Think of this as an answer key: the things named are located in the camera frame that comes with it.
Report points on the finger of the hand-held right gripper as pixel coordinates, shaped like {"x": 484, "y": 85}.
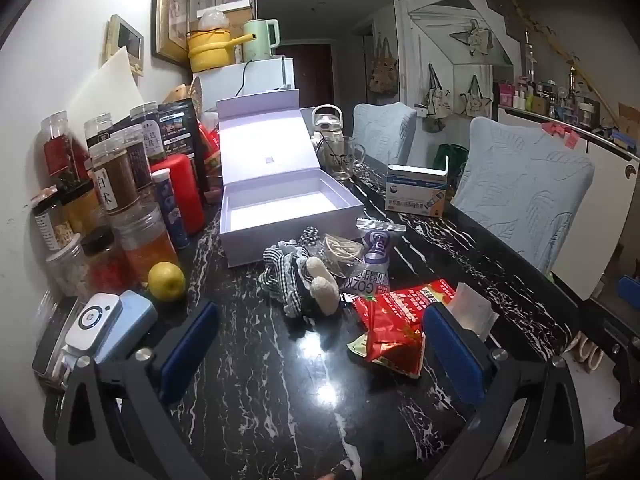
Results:
{"x": 630, "y": 288}

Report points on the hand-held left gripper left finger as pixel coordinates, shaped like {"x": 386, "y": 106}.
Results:
{"x": 192, "y": 345}

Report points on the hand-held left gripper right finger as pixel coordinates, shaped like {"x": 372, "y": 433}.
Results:
{"x": 452, "y": 355}

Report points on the clear plastic pouch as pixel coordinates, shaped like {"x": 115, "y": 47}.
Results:
{"x": 470, "y": 310}

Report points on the red green snack packet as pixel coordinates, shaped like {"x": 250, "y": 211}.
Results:
{"x": 390, "y": 340}

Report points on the purple white snack pouch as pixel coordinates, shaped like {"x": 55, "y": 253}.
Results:
{"x": 376, "y": 265}

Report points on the gingham cloth with plush balls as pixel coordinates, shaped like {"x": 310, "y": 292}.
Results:
{"x": 287, "y": 270}

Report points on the clear bag of rubber bands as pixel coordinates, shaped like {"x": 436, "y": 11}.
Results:
{"x": 340, "y": 250}

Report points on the lavender gift box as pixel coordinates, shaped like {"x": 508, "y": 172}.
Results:
{"x": 270, "y": 160}

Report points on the beige slippers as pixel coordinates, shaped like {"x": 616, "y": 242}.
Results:
{"x": 587, "y": 352}

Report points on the light blue power bank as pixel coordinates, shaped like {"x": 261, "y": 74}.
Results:
{"x": 132, "y": 315}

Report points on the yellow lemon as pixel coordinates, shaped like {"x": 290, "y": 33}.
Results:
{"x": 166, "y": 281}

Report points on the blue tablet tube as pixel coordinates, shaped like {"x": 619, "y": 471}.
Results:
{"x": 169, "y": 210}

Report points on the dark smartphone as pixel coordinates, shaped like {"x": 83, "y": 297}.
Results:
{"x": 50, "y": 345}

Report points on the light blue covered chair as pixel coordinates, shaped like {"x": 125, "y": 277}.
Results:
{"x": 520, "y": 190}
{"x": 382, "y": 132}

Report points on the red bottle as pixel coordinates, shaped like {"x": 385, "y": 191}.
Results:
{"x": 182, "y": 195}

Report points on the maroon pouch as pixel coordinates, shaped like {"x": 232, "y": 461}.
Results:
{"x": 212, "y": 190}

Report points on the blue white carton box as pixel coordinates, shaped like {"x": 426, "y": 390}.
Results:
{"x": 415, "y": 192}

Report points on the cluster of clear food jars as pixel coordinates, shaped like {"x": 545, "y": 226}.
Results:
{"x": 112, "y": 175}

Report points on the dark green bag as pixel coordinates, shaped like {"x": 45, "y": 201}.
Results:
{"x": 452, "y": 160}

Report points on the red packaging bag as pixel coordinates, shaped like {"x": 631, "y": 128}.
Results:
{"x": 210, "y": 147}

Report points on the cluster of cosmetic bottles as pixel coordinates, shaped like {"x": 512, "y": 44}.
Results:
{"x": 560, "y": 102}

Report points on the black printed pouch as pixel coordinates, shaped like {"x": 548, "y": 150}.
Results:
{"x": 180, "y": 125}

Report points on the glass mug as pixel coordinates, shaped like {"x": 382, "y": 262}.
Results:
{"x": 340, "y": 160}

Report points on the white canvas tote bag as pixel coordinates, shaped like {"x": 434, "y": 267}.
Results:
{"x": 436, "y": 105}
{"x": 476, "y": 102}

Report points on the woven basket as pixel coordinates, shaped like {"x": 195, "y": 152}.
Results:
{"x": 180, "y": 97}

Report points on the bamboo pole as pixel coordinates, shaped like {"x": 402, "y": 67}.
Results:
{"x": 560, "y": 50}

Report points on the white foam board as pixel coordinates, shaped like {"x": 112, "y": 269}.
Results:
{"x": 107, "y": 85}

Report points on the white mini fridge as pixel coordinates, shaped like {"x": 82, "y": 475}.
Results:
{"x": 265, "y": 77}

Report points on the brown patterned tote bag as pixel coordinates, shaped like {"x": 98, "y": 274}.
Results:
{"x": 382, "y": 72}

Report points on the tote bag on hanger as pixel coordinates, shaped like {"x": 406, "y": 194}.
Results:
{"x": 477, "y": 40}

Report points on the yellow cooking pot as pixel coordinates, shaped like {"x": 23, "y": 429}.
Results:
{"x": 210, "y": 52}

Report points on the dark brown door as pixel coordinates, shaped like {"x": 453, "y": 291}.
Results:
{"x": 312, "y": 72}

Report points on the pale green electric kettle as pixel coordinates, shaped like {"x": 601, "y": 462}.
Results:
{"x": 257, "y": 40}

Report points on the clear plastic bag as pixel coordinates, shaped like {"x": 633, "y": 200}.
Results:
{"x": 212, "y": 19}

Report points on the large framed picture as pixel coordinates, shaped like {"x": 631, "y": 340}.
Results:
{"x": 172, "y": 10}

